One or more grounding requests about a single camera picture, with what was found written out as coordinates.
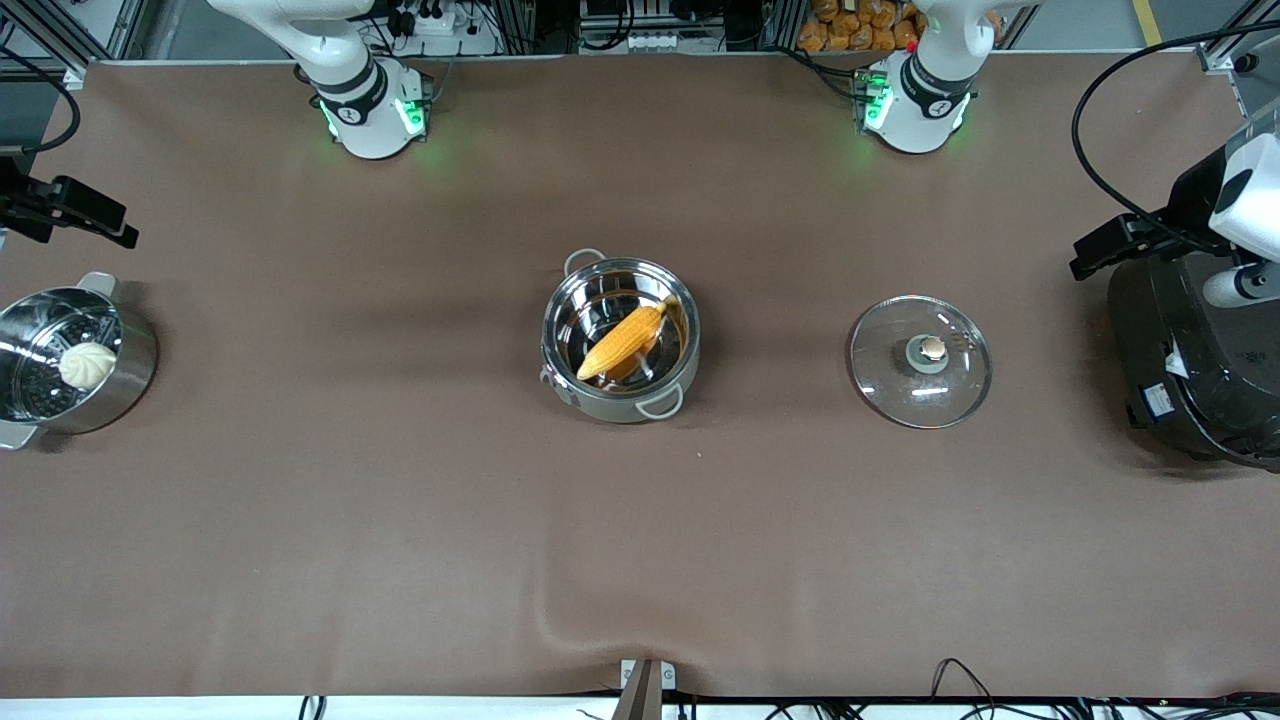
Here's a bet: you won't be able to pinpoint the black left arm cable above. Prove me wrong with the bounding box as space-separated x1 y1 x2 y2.
1072 28 1280 226

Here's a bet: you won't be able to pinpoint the glass pot lid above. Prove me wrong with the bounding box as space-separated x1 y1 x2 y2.
849 294 993 430

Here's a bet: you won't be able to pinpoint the stainless steel steamer pot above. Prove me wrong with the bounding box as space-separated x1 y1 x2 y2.
0 272 159 451

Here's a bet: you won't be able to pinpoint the white power strip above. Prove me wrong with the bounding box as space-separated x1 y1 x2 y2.
398 0 463 37

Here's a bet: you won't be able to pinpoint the grey metal table clamp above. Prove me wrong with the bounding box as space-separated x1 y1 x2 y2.
620 658 677 720

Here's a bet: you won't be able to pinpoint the black rice cooker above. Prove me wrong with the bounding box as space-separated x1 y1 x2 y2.
1107 250 1280 473

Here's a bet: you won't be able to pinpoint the yellow corn cob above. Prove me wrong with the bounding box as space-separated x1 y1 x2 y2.
577 295 681 383

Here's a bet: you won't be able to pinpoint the thin black looped cable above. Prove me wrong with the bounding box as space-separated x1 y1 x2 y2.
930 657 1003 720

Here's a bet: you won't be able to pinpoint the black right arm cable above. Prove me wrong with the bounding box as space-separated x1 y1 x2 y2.
0 45 81 157

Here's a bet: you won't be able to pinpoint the white steamed bun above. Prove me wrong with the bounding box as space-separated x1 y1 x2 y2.
58 342 119 391

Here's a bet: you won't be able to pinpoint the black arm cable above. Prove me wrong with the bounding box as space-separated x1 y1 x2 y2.
0 45 81 157
1072 28 1280 226

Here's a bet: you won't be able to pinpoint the orange packaged snacks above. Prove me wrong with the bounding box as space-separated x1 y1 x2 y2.
798 0 923 53

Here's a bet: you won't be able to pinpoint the brown table mat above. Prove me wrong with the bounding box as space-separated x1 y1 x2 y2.
0 50 1280 701

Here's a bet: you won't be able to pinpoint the aluminium frame profile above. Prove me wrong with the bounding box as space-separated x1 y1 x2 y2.
1198 0 1280 79
0 0 151 81

